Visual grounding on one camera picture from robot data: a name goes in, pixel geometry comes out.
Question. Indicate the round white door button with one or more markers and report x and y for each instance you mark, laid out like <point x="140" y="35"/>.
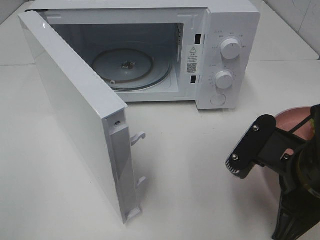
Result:
<point x="218" y="99"/>

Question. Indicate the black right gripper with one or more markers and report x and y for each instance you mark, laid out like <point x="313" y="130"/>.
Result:
<point x="299" y="174"/>

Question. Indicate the white microwave oven body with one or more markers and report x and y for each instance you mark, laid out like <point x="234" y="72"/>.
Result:
<point x="188" y="32"/>

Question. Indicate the lower white microwave knob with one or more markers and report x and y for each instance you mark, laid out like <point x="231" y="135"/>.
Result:
<point x="224" y="79"/>

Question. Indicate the glass microwave turntable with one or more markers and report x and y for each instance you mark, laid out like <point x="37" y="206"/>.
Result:
<point x="127" y="69"/>

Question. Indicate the upper white microwave knob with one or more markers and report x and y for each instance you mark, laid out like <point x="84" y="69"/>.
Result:
<point x="230" y="48"/>

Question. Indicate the white microwave knob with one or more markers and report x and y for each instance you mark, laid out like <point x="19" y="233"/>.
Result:
<point x="230" y="48"/>
<point x="224" y="79"/>

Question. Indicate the pink plate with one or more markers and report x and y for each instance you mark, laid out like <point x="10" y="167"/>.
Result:
<point x="293" y="132"/>

